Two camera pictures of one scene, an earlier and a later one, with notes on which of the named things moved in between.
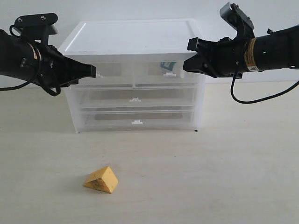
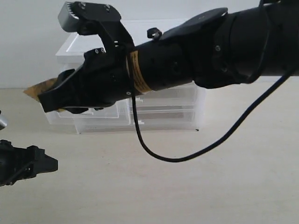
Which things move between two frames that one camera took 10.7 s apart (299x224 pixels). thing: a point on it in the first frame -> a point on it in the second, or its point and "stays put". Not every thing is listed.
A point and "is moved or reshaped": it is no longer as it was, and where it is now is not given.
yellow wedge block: x=104 y=179 -> x=37 y=89
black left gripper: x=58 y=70 -> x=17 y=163
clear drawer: x=137 y=98 stays put
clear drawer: x=138 y=120 stays put
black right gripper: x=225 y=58 -> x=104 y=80
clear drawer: x=108 y=74 is moved or reshaped
